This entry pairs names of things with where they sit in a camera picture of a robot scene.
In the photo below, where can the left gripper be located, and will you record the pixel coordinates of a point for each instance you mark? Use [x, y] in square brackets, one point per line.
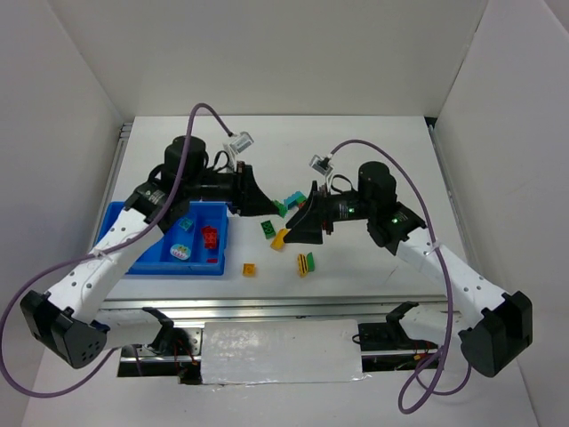
[240, 188]

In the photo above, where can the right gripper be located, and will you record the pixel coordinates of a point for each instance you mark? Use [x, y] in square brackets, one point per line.
[325, 213]

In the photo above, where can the green two-stud lego brick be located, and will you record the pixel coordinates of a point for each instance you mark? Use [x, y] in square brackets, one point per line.
[268, 229]

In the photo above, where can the yellow long lego brick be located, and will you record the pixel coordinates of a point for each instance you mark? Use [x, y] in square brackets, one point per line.
[278, 242]

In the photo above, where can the green curved lego piece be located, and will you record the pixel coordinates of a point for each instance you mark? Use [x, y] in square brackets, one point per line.
[311, 262]

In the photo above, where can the yellow black striped lego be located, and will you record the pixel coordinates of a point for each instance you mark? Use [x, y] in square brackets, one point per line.
[303, 267]

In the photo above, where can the red square lego brick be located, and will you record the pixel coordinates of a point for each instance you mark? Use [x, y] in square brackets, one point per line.
[210, 237]

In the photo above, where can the teal green number lego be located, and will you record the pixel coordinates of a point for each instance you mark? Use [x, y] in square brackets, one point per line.
[186, 224]

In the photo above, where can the teal flower print lego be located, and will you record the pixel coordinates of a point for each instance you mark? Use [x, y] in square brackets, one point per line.
[180, 252]

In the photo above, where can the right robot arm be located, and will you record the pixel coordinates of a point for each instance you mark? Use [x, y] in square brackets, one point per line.
[495, 326]

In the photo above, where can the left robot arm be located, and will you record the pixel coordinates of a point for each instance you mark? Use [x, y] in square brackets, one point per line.
[67, 318]

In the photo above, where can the teal and green lego stack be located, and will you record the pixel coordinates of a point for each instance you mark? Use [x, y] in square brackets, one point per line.
[297, 199]

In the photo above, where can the small orange lego plate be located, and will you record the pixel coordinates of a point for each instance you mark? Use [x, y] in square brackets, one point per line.
[249, 270]

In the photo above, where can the blue compartment tray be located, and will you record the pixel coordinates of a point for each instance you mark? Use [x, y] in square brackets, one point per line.
[194, 246]

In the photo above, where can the white foil cover plate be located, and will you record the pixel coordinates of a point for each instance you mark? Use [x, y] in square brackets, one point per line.
[295, 351]

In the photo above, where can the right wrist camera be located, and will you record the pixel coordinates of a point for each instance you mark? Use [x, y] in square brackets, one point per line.
[323, 166]

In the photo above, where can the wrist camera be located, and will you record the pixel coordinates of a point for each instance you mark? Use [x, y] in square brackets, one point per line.
[323, 166]
[236, 144]

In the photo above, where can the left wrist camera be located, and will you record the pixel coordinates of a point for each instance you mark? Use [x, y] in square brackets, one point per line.
[236, 144]

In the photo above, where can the aluminium rail frame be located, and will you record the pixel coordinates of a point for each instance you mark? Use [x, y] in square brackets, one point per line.
[233, 309]

